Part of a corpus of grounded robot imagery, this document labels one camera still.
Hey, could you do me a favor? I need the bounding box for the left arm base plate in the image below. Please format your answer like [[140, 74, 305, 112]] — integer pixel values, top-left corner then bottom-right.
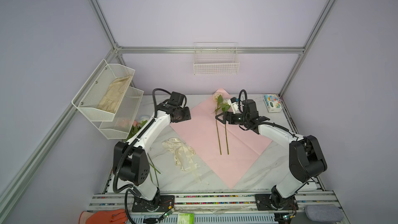
[[131, 195, 175, 213]]

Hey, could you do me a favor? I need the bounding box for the beige cloth in shelf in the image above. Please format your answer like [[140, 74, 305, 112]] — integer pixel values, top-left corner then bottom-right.
[[97, 76, 133, 114]]

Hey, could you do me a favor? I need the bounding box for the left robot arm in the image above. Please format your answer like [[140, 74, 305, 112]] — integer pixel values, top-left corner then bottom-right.
[[113, 88, 191, 201]]

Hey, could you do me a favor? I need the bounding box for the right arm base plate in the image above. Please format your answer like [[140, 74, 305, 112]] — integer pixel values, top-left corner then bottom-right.
[[255, 194, 298, 211]]

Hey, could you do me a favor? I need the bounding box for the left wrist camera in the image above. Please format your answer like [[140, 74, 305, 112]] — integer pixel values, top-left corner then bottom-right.
[[168, 91, 186, 106]]

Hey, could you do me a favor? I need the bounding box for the tissue pack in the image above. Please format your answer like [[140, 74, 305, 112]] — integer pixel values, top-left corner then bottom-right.
[[264, 94, 283, 113]]

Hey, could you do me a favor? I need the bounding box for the upper white mesh shelf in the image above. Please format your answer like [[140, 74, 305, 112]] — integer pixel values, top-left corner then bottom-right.
[[72, 60, 135, 122]]

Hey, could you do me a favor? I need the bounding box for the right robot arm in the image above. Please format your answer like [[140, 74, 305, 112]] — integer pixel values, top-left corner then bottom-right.
[[215, 89, 328, 210]]

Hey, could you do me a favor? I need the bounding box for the lower white mesh shelf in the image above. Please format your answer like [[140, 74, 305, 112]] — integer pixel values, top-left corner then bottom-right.
[[99, 87, 144, 140]]

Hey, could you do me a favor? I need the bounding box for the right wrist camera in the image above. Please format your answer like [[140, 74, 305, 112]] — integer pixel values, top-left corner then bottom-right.
[[226, 97, 241, 114]]

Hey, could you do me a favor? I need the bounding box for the white wire wall basket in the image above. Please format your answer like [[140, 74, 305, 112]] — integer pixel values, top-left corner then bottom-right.
[[193, 42, 240, 75]]

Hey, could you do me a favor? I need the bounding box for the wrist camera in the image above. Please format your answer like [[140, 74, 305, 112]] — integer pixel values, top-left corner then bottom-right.
[[226, 97, 241, 114], [168, 91, 186, 106]]

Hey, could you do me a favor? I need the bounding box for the green label box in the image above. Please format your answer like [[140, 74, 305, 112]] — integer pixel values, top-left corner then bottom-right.
[[177, 213, 194, 224]]

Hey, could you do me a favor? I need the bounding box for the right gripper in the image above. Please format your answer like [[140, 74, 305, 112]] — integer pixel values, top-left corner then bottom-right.
[[212, 111, 246, 127]]

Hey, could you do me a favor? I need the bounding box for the cream printed ribbon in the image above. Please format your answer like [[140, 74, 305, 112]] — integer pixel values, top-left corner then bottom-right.
[[162, 138, 202, 183]]

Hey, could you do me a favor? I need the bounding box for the orange rubber glove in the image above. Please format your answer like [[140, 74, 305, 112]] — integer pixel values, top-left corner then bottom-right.
[[78, 209, 128, 224]]

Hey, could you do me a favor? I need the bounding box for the grey sponge pad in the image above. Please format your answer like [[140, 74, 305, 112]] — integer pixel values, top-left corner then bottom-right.
[[305, 205, 344, 223]]

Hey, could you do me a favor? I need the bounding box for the white mesh shelf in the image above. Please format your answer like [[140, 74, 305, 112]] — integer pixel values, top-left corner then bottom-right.
[[72, 60, 135, 122], [99, 87, 144, 140]]

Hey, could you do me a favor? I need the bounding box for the pink purple wrapping paper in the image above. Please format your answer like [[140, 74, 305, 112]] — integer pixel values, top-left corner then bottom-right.
[[170, 96, 272, 189]]

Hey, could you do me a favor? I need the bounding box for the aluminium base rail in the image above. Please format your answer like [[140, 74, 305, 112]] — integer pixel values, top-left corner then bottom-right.
[[88, 189, 342, 224]]

